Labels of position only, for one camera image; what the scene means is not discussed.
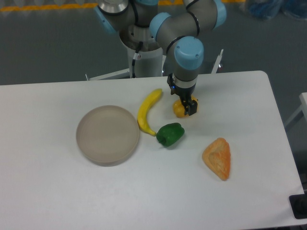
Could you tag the yellow pepper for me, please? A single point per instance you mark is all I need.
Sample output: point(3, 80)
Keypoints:
point(178, 109)

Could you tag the black device at table edge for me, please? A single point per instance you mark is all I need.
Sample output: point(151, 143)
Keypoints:
point(299, 205)

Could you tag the yellow banana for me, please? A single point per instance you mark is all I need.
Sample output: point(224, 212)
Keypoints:
point(150, 100)

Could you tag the green pepper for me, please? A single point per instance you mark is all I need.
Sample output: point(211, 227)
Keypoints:
point(170, 134)

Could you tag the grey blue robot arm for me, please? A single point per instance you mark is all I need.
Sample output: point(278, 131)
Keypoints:
point(159, 44)

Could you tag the white furniture at right edge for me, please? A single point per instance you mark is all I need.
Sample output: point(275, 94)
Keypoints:
point(299, 113)

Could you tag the orange triangular bread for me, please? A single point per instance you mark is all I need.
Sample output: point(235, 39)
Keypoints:
point(217, 158)

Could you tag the blue plastic bags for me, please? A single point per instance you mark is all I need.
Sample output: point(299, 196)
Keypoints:
point(268, 9)

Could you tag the beige round plate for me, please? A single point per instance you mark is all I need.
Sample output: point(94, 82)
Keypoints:
point(107, 135)

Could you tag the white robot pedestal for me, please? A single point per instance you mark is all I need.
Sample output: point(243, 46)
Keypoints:
point(141, 64)

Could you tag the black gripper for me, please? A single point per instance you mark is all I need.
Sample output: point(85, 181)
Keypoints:
point(184, 90)

